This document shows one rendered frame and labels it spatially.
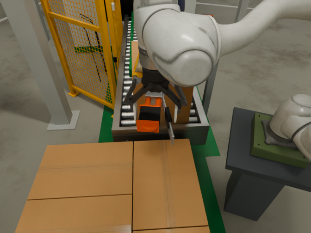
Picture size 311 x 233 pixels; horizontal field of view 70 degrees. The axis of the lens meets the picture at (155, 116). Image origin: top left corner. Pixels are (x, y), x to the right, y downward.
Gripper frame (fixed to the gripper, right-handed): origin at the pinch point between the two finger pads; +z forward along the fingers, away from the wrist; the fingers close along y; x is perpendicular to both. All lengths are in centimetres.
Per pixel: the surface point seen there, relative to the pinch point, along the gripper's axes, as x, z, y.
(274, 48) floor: -314, 123, -176
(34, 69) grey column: -105, 52, 115
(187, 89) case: -64, 35, -15
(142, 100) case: -59, 42, 14
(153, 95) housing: -9.9, -1.3, 1.4
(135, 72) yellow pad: -44.6, 11.2, 14.2
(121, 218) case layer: 8, 68, 17
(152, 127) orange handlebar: 5.8, -0.6, 0.3
